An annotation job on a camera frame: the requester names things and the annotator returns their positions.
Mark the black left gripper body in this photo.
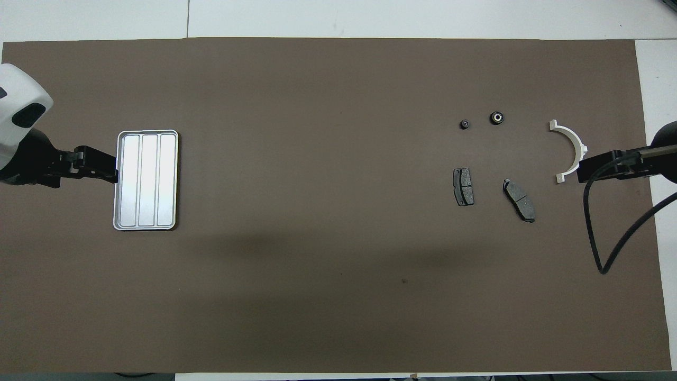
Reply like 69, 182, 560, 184
0, 129, 63, 187

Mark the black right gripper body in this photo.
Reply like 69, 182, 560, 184
643, 121, 677, 183

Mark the short dark brake pad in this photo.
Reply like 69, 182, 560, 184
452, 168, 475, 207

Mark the brown table mat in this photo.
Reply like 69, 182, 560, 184
0, 37, 672, 374

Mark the white semicircular bracket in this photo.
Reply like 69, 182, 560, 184
549, 120, 589, 184

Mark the silver metal tray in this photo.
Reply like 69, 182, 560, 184
113, 130, 179, 231

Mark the long dark brake pad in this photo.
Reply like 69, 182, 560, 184
502, 178, 536, 223

